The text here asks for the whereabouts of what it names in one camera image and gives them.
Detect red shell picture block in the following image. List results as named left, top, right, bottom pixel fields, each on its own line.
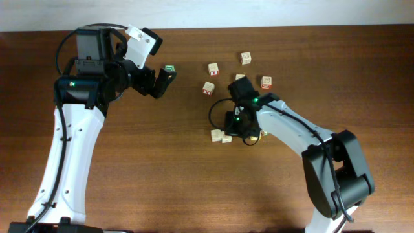
left=221, top=134, right=232, bottom=143

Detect green N block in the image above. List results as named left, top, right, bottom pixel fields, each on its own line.
left=211, top=129, right=224, bottom=142

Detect red snail block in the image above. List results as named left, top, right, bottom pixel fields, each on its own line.
left=261, top=76, right=272, bottom=89

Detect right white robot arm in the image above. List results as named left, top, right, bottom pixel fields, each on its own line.
left=226, top=93, right=375, bottom=232

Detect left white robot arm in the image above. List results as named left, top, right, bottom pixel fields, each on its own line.
left=9, top=23, right=177, bottom=232

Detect green R block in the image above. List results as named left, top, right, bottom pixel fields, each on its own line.
left=164, top=65, right=175, bottom=72

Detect green butterfly block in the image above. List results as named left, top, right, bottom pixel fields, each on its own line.
left=235, top=74, right=245, bottom=80

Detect red X number block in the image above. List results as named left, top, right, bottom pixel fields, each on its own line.
left=202, top=82, right=215, bottom=96

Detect red six block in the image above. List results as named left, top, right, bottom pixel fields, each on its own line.
left=208, top=63, right=219, bottom=76

